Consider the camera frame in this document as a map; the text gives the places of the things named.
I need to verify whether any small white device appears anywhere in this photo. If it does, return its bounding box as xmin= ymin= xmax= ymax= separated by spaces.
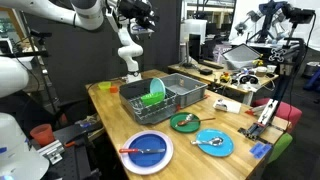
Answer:
xmin=213 ymin=98 xmax=229 ymax=112

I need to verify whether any blue plastic object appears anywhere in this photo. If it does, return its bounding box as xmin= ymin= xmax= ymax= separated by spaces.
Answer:
xmin=303 ymin=66 xmax=320 ymax=93

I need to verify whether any yellow-green bowl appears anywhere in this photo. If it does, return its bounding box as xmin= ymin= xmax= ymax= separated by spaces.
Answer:
xmin=97 ymin=81 xmax=112 ymax=91

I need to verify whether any black and white headset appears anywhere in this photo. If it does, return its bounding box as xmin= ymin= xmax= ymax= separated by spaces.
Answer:
xmin=238 ymin=73 xmax=260 ymax=86

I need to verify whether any red plastic cup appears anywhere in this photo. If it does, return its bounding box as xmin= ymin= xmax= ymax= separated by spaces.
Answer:
xmin=29 ymin=123 xmax=56 ymax=148

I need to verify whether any black keyboard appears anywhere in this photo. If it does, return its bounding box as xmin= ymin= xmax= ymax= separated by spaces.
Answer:
xmin=198 ymin=59 xmax=225 ymax=70

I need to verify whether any orange-handled tool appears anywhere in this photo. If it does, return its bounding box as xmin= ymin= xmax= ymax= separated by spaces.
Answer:
xmin=64 ymin=139 xmax=78 ymax=149

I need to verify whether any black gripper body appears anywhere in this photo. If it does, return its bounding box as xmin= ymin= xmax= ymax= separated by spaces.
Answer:
xmin=118 ymin=0 xmax=154 ymax=21

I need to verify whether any light blue plate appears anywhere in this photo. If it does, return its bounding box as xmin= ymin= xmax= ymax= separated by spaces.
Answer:
xmin=195 ymin=128 xmax=235 ymax=158

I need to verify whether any green plastic bowl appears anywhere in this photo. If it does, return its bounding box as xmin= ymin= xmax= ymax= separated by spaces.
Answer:
xmin=140 ymin=91 xmax=165 ymax=107

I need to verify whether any black power adapter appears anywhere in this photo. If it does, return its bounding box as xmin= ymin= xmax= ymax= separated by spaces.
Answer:
xmin=199 ymin=68 xmax=214 ymax=76

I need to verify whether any grey steel dish drying rack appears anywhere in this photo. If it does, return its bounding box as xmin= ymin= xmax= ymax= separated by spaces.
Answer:
xmin=118 ymin=78 xmax=179 ymax=126

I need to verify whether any blue and grey robot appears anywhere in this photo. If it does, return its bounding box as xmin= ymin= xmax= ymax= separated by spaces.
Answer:
xmin=234 ymin=0 xmax=291 ymax=44

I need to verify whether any dark green plate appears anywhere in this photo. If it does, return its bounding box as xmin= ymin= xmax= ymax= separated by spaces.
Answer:
xmin=169 ymin=111 xmax=202 ymax=134

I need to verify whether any wooden desk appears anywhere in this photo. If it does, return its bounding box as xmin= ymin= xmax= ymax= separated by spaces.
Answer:
xmin=167 ymin=63 xmax=279 ymax=106

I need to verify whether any black monitor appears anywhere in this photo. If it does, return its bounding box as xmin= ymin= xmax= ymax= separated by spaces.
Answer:
xmin=188 ymin=33 xmax=202 ymax=64

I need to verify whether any silver metal bracket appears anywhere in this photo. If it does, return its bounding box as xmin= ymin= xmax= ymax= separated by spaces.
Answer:
xmin=36 ymin=139 xmax=66 ymax=165

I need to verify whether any steel teaspoon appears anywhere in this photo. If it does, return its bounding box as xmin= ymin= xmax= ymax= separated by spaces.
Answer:
xmin=175 ymin=113 xmax=195 ymax=128

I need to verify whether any grey trash can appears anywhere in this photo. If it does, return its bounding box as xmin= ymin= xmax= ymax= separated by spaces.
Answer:
xmin=304 ymin=60 xmax=320 ymax=79

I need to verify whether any purple box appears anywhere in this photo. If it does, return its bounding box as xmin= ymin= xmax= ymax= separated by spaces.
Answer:
xmin=213 ymin=44 xmax=233 ymax=64

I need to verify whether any green chair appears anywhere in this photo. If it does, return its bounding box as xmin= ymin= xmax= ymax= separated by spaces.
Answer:
xmin=268 ymin=132 xmax=294 ymax=164

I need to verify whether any red padded stool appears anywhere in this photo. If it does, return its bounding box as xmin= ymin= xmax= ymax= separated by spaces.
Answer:
xmin=251 ymin=97 xmax=303 ymax=133

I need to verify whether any black perforated workbench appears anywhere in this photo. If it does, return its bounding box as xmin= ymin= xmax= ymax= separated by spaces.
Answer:
xmin=31 ymin=121 xmax=103 ymax=180

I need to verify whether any brown wooden spoon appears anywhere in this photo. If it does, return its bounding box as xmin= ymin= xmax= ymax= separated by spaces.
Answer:
xmin=176 ymin=117 xmax=217 ymax=127

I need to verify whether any white paper sheet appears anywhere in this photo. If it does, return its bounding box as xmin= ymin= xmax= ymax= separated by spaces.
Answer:
xmin=218 ymin=99 xmax=242 ymax=115

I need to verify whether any black camera stand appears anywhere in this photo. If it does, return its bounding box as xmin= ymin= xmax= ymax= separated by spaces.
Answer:
xmin=266 ymin=19 xmax=307 ymax=111

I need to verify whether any black camera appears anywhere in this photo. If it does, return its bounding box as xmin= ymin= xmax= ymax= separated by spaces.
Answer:
xmin=281 ymin=3 xmax=316 ymax=24

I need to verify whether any black tripod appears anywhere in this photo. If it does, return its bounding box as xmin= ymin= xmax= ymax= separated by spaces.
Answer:
xmin=19 ymin=29 xmax=59 ymax=114

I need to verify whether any red-handled knife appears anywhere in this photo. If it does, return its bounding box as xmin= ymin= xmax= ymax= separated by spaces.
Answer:
xmin=118 ymin=147 xmax=167 ymax=155

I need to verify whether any teal plate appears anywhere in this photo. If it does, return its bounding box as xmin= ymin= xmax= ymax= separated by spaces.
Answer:
xmin=149 ymin=77 xmax=167 ymax=98

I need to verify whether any grey plastic tub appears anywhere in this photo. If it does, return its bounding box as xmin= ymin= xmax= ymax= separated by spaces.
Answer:
xmin=159 ymin=73 xmax=208 ymax=108

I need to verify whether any steel soup spoon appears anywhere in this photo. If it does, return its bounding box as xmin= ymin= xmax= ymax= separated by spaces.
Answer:
xmin=190 ymin=136 xmax=224 ymax=147

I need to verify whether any lavender plate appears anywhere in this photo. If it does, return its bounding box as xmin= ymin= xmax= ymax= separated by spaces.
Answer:
xmin=119 ymin=130 xmax=175 ymax=176

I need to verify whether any dark blue plate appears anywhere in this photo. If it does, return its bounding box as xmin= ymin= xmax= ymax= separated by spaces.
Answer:
xmin=128 ymin=133 xmax=168 ymax=168

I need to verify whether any clear plastic bin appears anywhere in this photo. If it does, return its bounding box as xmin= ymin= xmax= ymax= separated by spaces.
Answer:
xmin=222 ymin=43 xmax=262 ymax=70

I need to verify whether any white cabinet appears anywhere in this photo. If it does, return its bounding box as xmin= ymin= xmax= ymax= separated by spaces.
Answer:
xmin=179 ymin=18 xmax=208 ymax=44

